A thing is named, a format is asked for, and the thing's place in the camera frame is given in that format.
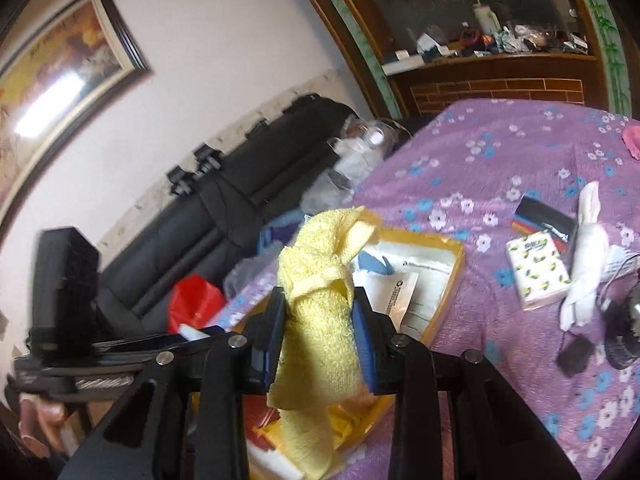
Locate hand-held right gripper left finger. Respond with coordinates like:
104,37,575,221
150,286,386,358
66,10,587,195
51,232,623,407
57,287,288,480

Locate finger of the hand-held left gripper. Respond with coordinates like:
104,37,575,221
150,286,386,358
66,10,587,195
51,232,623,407
95,325,236,361

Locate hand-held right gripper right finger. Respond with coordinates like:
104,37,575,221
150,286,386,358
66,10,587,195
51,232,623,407
350,290,583,480

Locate yellow towel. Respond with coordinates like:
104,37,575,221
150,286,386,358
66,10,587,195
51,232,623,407
267,205,381,480

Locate pink soft item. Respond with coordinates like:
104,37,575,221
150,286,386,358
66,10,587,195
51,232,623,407
621,122,640,162

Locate person's left hand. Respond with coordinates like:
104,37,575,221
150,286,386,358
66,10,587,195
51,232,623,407
17,392,68,458

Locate red plastic bag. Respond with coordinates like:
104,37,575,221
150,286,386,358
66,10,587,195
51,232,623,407
167,275,227,336

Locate white paper sheets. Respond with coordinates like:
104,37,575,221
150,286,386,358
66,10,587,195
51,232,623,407
355,242,458,341

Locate clear plastic bag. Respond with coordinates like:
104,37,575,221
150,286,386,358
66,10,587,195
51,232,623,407
222,240,288,303
300,169,357,217
327,115,413,187

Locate black leather sofa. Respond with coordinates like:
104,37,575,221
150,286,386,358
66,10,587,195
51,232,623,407
95,92,436,333

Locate white tissue pack yellow print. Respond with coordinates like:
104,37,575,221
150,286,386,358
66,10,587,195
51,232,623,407
505,230,573,311

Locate framed painting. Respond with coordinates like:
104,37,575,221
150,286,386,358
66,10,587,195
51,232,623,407
0,0,152,233

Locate black box with coloured stripes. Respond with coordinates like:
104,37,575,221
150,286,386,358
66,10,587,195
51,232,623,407
512,195,579,257

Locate purple floral blanket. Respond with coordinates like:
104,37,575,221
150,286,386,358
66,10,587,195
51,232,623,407
215,97,640,480

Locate white rolled cloth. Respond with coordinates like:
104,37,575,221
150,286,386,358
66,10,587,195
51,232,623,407
559,180,612,333

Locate black round device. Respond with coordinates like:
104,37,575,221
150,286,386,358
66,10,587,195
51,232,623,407
602,287,640,372

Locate pile of shelf clutter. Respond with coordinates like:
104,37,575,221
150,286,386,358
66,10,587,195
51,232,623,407
382,20,592,67

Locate white bottle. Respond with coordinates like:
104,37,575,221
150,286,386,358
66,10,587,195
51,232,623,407
472,0,502,36

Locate black strap buckle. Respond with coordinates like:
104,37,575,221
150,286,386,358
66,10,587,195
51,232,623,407
167,167,197,196
194,144,223,175

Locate black cable with adapter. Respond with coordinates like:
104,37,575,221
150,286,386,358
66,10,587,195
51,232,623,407
555,254,640,381

